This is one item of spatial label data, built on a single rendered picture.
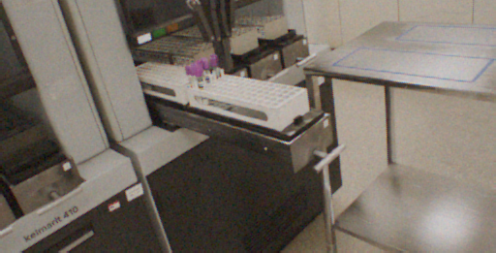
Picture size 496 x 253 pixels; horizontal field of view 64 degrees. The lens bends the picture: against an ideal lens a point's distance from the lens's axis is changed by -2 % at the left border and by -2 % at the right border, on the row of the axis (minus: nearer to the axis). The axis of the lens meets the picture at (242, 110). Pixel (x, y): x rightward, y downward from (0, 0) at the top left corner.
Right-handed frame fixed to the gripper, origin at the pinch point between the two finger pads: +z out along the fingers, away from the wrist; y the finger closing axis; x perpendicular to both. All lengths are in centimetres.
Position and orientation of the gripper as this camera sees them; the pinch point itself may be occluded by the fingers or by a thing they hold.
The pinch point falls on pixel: (223, 53)
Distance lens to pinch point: 91.1
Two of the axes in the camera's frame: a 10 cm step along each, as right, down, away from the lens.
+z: 1.8, 9.0, 4.1
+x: -6.9, -1.8, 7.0
